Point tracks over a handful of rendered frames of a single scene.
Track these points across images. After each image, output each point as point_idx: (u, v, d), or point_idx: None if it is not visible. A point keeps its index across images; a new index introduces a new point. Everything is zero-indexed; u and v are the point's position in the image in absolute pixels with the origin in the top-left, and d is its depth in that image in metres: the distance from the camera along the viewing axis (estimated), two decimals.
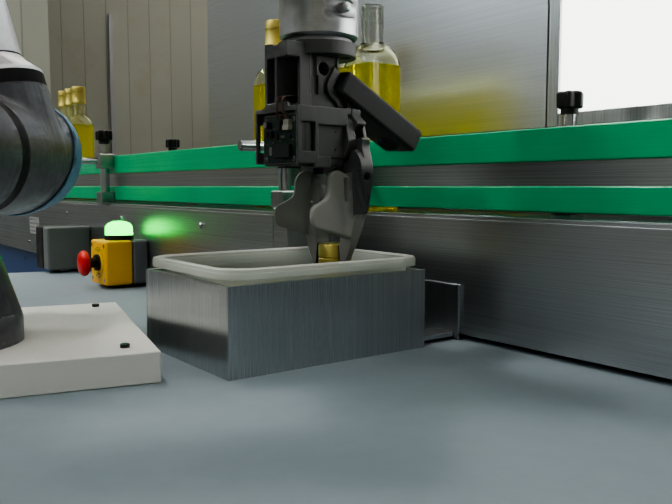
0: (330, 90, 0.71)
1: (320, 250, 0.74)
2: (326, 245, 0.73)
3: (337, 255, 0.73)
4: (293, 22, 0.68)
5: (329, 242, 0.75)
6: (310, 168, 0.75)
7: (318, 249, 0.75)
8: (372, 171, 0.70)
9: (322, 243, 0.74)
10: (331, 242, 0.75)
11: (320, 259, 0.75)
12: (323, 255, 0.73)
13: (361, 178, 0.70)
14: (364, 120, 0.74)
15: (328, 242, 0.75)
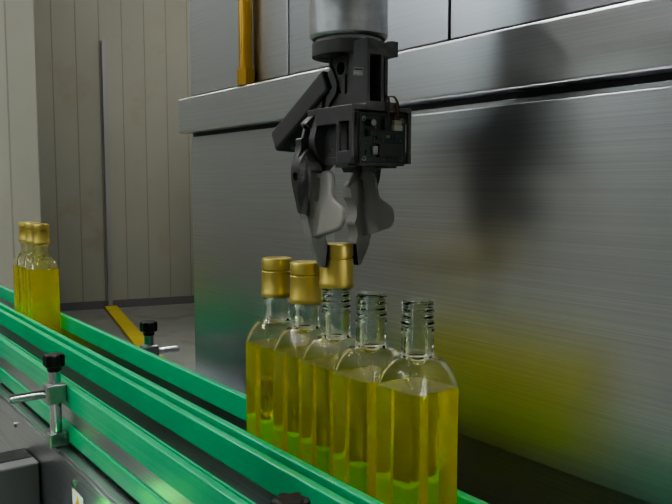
0: None
1: (344, 251, 0.73)
2: (350, 245, 0.73)
3: (353, 253, 0.75)
4: (380, 22, 0.69)
5: (327, 243, 0.74)
6: (318, 167, 0.71)
7: (333, 250, 0.73)
8: (372, 172, 0.77)
9: (340, 244, 0.73)
10: None
11: (327, 262, 0.73)
12: (348, 255, 0.73)
13: (377, 179, 0.76)
14: None
15: (326, 243, 0.74)
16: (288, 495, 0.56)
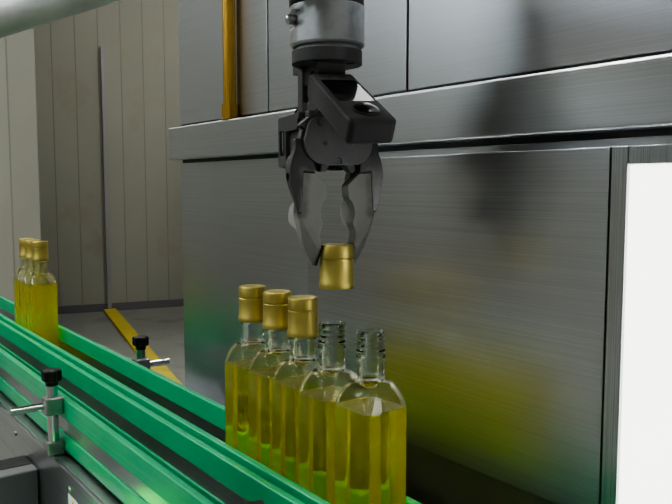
0: (311, 95, 0.75)
1: (309, 305, 0.82)
2: (314, 299, 0.83)
3: (318, 306, 0.84)
4: None
5: (295, 297, 0.83)
6: (357, 168, 0.76)
7: (299, 304, 0.82)
8: (289, 171, 0.72)
9: (305, 298, 0.82)
10: (292, 297, 0.83)
11: (294, 314, 0.82)
12: (312, 308, 0.82)
13: (288, 178, 0.73)
14: None
15: (293, 297, 0.83)
16: (252, 503, 0.65)
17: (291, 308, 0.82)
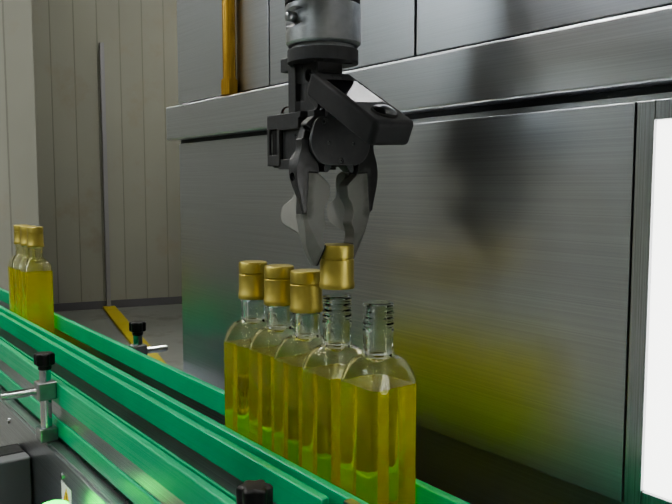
0: (309, 94, 0.74)
1: (312, 278, 0.78)
2: (318, 272, 0.78)
3: None
4: None
5: (297, 270, 0.79)
6: (351, 168, 0.76)
7: (302, 277, 0.78)
8: (296, 171, 0.71)
9: (309, 271, 0.78)
10: (295, 270, 0.79)
11: (297, 288, 0.78)
12: (316, 282, 0.78)
13: (291, 178, 0.72)
14: None
15: (296, 270, 0.79)
16: (253, 482, 0.61)
17: (294, 282, 0.78)
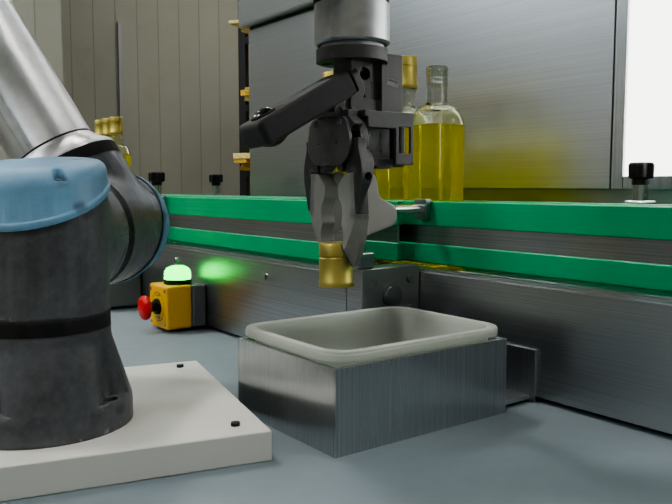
0: None
1: None
2: None
3: None
4: None
5: None
6: None
7: None
8: (304, 173, 0.78)
9: None
10: None
11: None
12: None
13: None
14: None
15: None
16: None
17: None
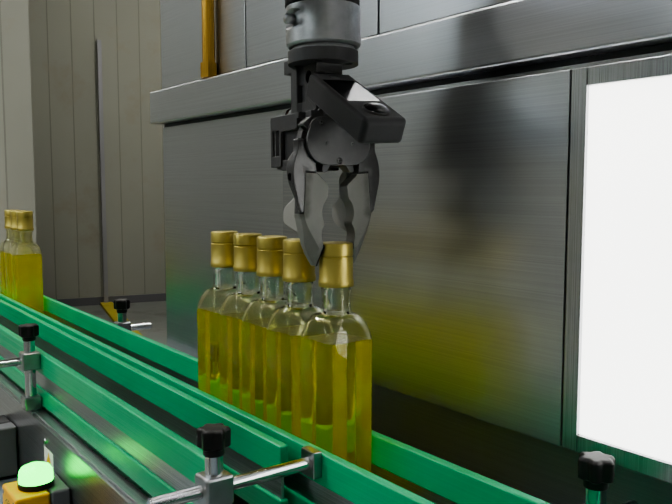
0: (308, 95, 0.74)
1: (277, 243, 0.82)
2: (283, 237, 0.83)
3: None
4: None
5: (263, 236, 0.83)
6: (353, 169, 0.76)
7: (267, 242, 0.82)
8: (292, 171, 0.71)
9: (274, 236, 0.82)
10: (261, 236, 0.83)
11: (263, 253, 0.82)
12: (281, 247, 0.82)
13: (289, 178, 0.72)
14: None
15: (262, 236, 0.83)
16: (212, 425, 0.65)
17: (260, 247, 0.82)
